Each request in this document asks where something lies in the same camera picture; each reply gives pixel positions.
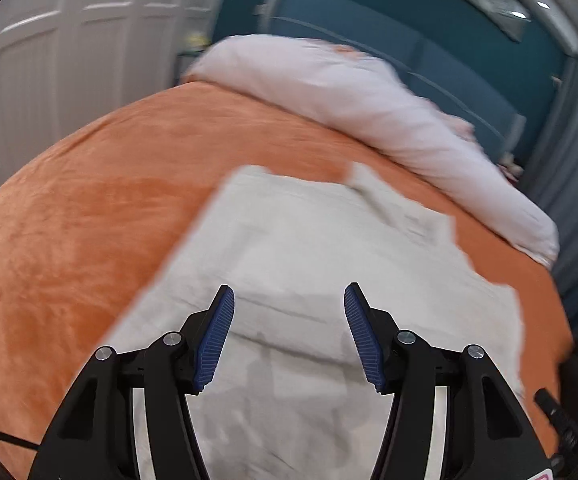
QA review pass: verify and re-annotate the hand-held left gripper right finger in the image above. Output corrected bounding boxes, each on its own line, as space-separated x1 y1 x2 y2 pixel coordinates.
343 282 554 480

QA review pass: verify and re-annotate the pale pink duvet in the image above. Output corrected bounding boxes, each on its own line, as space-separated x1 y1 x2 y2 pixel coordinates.
181 34 561 268

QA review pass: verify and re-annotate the cream padded coat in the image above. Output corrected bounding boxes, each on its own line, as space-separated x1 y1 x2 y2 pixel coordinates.
104 164 527 480

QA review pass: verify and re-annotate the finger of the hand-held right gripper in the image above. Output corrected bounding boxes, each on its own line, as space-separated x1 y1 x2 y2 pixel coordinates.
533 388 578 457

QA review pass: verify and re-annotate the orange plush bed blanket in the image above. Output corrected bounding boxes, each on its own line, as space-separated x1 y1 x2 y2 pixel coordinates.
0 80 577 466

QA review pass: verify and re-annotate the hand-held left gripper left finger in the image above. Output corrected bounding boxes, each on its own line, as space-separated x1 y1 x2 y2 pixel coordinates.
28 284 236 480

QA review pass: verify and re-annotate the black cable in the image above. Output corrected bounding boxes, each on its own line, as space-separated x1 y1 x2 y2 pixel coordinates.
0 422 40 453

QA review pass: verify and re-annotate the white panelled wardrobe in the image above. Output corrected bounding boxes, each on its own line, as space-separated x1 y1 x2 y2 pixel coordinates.
0 0 240 186

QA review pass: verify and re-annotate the blue upholstered headboard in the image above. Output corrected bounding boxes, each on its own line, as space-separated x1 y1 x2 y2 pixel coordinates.
254 0 527 158

